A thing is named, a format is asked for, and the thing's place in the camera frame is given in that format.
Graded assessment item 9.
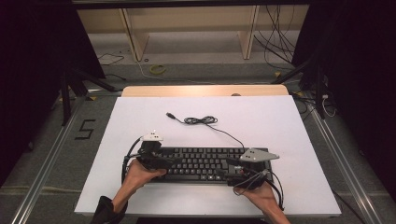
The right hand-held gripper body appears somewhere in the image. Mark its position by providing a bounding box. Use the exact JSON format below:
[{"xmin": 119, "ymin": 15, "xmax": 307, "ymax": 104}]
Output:
[{"xmin": 227, "ymin": 147, "xmax": 280, "ymax": 189}]

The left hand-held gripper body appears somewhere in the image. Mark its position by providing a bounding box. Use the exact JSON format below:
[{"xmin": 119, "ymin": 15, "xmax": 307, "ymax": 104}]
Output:
[{"xmin": 136, "ymin": 132, "xmax": 166, "ymax": 171}]

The black keyboard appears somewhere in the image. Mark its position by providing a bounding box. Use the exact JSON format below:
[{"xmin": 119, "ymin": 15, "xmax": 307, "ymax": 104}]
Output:
[{"xmin": 151, "ymin": 147, "xmax": 274, "ymax": 185}]

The person's left hand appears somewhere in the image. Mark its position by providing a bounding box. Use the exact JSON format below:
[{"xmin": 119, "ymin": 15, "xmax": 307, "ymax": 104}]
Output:
[{"xmin": 122, "ymin": 159, "xmax": 167, "ymax": 196}]

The person's right hand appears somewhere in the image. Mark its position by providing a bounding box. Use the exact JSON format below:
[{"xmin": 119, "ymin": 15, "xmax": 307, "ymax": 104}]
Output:
[{"xmin": 234, "ymin": 183, "xmax": 283, "ymax": 214}]

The white board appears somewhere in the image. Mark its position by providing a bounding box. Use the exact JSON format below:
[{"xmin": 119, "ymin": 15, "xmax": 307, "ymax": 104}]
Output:
[{"xmin": 74, "ymin": 94, "xmax": 342, "ymax": 217}]

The light wooden table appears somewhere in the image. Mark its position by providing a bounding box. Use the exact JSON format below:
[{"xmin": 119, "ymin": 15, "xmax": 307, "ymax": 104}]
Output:
[{"xmin": 120, "ymin": 84, "xmax": 290, "ymax": 98}]

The person's black sleeve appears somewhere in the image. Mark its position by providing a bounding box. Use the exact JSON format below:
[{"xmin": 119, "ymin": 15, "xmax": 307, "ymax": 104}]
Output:
[{"xmin": 90, "ymin": 195, "xmax": 129, "ymax": 224}]

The yellow tape roll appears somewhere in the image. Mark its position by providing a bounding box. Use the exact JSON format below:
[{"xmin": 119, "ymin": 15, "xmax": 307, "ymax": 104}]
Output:
[{"xmin": 148, "ymin": 63, "xmax": 167, "ymax": 76}]

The black stand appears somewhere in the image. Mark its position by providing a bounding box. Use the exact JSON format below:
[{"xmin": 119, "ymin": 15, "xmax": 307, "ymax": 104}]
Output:
[
  {"xmin": 59, "ymin": 66, "xmax": 123, "ymax": 127},
  {"xmin": 270, "ymin": 55, "xmax": 328, "ymax": 119}
]

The light wooden desk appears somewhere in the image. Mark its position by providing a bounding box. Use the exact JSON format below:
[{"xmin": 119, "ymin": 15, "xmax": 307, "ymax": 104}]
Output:
[{"xmin": 74, "ymin": 4, "xmax": 310, "ymax": 62}]

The black curtain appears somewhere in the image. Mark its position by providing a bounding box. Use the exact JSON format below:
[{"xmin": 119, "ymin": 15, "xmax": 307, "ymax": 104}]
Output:
[
  {"xmin": 0, "ymin": 0, "xmax": 106, "ymax": 188},
  {"xmin": 292, "ymin": 0, "xmax": 396, "ymax": 202}
]

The left hand-held gripper cable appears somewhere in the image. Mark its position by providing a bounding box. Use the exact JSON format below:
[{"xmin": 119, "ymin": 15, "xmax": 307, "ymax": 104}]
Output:
[{"xmin": 120, "ymin": 136, "xmax": 144, "ymax": 185}]

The hand-held gripper cable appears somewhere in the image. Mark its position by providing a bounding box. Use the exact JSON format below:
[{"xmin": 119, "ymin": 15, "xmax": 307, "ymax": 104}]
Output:
[
  {"xmin": 233, "ymin": 169, "xmax": 285, "ymax": 211},
  {"xmin": 120, "ymin": 136, "xmax": 144, "ymax": 185}
]

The right hand-held gripper cable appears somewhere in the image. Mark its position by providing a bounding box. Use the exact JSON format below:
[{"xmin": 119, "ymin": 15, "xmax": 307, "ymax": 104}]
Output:
[{"xmin": 233, "ymin": 169, "xmax": 285, "ymax": 211}]

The black keyboard cable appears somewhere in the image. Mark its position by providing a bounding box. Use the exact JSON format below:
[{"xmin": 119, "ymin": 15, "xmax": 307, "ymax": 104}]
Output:
[{"xmin": 166, "ymin": 112, "xmax": 246, "ymax": 149}]

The white looped cable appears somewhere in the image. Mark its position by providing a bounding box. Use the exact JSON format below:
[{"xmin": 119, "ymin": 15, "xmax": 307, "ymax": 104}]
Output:
[{"xmin": 321, "ymin": 94, "xmax": 338, "ymax": 119}]

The metal floor rail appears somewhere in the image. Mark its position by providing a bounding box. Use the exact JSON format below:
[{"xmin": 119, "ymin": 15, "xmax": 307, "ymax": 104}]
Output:
[
  {"xmin": 10, "ymin": 96, "xmax": 88, "ymax": 224},
  {"xmin": 306, "ymin": 96, "xmax": 385, "ymax": 224}
]

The thin black floor cable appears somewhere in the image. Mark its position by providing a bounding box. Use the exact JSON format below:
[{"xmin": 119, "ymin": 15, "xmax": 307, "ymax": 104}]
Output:
[{"xmin": 95, "ymin": 52, "xmax": 125, "ymax": 67}]

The bundle of hanging black cables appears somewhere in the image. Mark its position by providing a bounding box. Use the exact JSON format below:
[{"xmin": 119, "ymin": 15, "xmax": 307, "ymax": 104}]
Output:
[{"xmin": 253, "ymin": 4, "xmax": 297, "ymax": 71}]

